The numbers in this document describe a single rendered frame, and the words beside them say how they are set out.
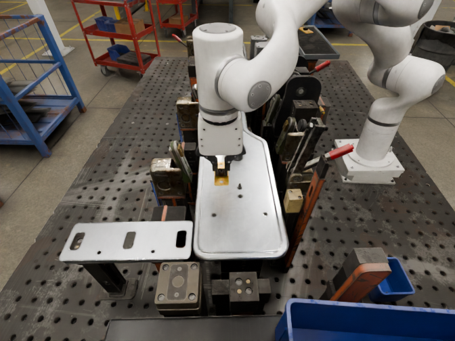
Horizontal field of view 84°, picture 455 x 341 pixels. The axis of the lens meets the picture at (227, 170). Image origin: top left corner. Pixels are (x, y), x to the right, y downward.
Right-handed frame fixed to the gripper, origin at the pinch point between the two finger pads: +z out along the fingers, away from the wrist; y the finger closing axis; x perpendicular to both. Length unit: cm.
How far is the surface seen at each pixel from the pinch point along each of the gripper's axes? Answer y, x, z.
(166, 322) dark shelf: 10.1, 33.1, 5.5
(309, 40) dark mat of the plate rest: -39, -69, -7
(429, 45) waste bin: -225, -230, 51
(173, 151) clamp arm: 12.2, -4.0, -1.9
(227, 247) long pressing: -0.9, 17.9, 8.5
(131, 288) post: 29, 15, 38
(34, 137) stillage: 157, -128, 86
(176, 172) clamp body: 12.3, -3.2, 4.9
